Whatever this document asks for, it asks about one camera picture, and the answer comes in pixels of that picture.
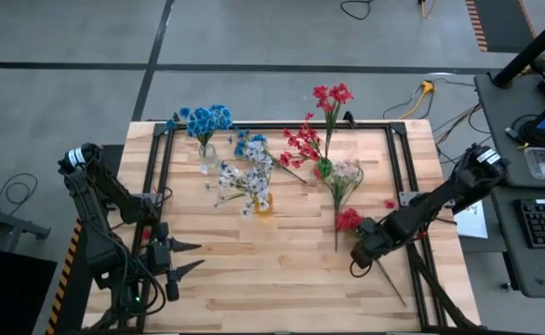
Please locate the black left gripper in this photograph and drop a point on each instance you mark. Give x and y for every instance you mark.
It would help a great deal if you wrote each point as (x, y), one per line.
(158, 256)

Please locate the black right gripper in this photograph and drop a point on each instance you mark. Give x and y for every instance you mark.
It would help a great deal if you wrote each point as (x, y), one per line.
(370, 246)

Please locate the red artificial flower bunch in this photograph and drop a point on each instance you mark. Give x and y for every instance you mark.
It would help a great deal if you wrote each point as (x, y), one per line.
(340, 93)
(307, 139)
(349, 219)

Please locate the white artificial flower bunch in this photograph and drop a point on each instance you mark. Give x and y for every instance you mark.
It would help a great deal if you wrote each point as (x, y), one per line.
(228, 173)
(256, 153)
(347, 172)

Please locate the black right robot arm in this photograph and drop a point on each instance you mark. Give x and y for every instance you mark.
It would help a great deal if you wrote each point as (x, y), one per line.
(440, 195)

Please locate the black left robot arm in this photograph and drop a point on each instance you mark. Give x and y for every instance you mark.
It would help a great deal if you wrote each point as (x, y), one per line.
(100, 260)

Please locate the green glass vase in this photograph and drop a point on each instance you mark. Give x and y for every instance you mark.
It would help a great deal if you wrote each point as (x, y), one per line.
(324, 167)

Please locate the yellow glass vase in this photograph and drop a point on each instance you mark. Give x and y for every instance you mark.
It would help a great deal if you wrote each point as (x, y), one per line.
(265, 208)

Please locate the clear glass vase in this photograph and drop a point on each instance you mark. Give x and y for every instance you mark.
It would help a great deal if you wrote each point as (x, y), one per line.
(207, 156)

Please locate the loose red petal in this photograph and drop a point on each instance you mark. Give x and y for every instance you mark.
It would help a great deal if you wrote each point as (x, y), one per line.
(389, 204)

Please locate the white paper sheet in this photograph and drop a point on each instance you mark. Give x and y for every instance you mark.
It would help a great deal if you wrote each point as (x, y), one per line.
(472, 223)

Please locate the hazard striped edge tape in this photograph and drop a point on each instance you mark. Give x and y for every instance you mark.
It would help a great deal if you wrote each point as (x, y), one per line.
(61, 288)

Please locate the grey side desk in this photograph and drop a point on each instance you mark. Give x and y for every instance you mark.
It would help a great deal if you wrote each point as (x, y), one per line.
(533, 270)
(500, 130)

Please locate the black floor box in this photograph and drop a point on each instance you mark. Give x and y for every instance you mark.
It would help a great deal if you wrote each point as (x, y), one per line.
(7, 298)

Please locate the grey stand leg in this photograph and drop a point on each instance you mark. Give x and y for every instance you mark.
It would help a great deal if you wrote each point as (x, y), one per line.
(3, 221)

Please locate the black vertical pole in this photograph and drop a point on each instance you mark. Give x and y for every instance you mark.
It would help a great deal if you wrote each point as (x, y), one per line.
(533, 46)

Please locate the hazard striped floor mat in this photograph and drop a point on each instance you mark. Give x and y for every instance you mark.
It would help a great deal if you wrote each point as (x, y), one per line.
(505, 23)

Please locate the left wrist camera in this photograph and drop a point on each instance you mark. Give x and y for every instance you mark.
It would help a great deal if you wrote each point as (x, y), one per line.
(172, 290)

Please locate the black clamp on frame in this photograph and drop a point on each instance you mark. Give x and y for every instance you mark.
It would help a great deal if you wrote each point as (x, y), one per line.
(349, 118)

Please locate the black aluminium table frame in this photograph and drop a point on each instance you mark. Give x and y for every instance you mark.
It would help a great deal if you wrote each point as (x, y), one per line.
(277, 125)

